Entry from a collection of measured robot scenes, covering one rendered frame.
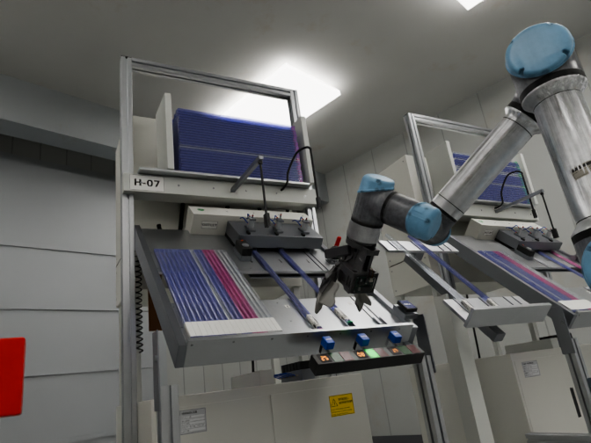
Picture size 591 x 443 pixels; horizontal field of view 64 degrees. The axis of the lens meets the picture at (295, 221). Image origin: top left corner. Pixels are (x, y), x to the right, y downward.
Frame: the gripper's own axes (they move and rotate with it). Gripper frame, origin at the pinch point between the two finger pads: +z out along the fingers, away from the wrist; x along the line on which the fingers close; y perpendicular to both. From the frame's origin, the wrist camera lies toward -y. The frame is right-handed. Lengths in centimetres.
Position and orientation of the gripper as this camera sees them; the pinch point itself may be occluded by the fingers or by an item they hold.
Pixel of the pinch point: (337, 309)
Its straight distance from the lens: 121.1
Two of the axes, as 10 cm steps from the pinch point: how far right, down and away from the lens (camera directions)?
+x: 8.8, 0.5, 4.7
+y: 4.2, 3.7, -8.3
